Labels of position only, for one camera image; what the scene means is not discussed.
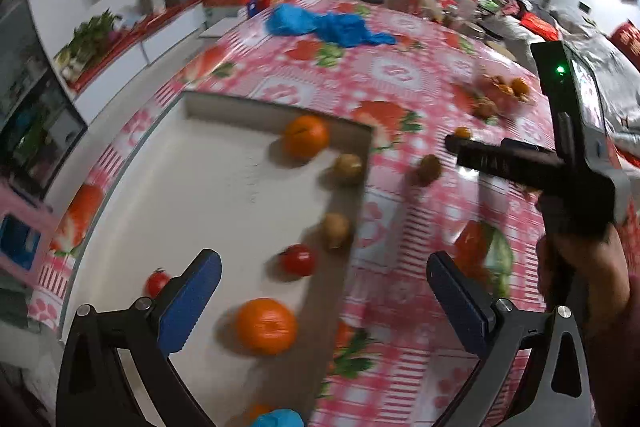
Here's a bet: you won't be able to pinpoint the small fruit beside bowl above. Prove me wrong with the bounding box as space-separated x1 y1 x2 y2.
472 98 498 120

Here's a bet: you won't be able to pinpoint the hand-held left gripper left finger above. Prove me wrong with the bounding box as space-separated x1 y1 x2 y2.
55 249 223 427

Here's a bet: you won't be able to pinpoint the small brown longan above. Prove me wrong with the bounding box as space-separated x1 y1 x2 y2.
333 153 365 184

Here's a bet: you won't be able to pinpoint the round brown longan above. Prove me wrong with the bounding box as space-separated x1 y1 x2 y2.
321 213 352 249

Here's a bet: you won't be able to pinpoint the white television cabinet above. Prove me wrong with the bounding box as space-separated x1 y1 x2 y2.
52 0 211 122

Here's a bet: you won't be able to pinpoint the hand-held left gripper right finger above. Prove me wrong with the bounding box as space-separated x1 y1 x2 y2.
426 251 593 427

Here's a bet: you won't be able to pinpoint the grey striped blanket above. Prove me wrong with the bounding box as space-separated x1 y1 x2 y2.
550 7 640 168

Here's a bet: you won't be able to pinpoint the red cushion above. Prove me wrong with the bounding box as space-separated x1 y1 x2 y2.
520 17 560 42

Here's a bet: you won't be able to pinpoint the glass bowl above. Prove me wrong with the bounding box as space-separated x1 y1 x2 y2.
480 72 533 112

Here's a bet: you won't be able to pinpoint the pink box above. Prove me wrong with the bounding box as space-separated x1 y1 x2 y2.
0 179 58 288

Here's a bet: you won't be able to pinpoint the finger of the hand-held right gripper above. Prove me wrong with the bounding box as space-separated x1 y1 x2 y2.
445 136 565 165
457 155 563 188

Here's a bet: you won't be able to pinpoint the red embroidered pillow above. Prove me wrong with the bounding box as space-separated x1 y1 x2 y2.
610 21 640 72

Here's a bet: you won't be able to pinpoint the blue glove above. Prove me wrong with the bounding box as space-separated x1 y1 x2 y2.
250 409 305 427

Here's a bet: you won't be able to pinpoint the red printed tablecloth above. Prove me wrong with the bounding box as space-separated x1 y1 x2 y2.
27 0 596 427

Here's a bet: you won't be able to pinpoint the person's right forearm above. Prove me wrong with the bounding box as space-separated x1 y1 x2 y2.
582 297 640 427

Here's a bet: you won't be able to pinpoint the leafy green vegetables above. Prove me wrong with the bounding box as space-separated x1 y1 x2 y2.
54 9 123 80

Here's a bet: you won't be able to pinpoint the glass door cabinet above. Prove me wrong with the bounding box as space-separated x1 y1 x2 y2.
0 0 88 198

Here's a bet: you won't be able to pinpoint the pile of blue gloves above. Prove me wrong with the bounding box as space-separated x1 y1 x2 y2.
265 3 398 48

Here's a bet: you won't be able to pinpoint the large orange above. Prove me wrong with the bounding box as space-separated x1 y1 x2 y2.
235 298 299 355
283 114 331 159

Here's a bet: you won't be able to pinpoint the yellowish orange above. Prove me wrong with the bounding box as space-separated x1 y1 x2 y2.
245 403 276 425

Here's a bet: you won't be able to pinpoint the red cherry tomato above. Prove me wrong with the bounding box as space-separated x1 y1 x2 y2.
145 268 173 299
280 243 317 278

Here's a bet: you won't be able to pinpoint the white cardboard box tray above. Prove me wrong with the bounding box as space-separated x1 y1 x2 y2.
60 91 375 427

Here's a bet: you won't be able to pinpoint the person's right hand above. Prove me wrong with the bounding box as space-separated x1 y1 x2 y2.
536 223 632 344

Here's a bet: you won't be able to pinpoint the brown round fruit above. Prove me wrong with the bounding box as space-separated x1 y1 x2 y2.
417 154 443 184

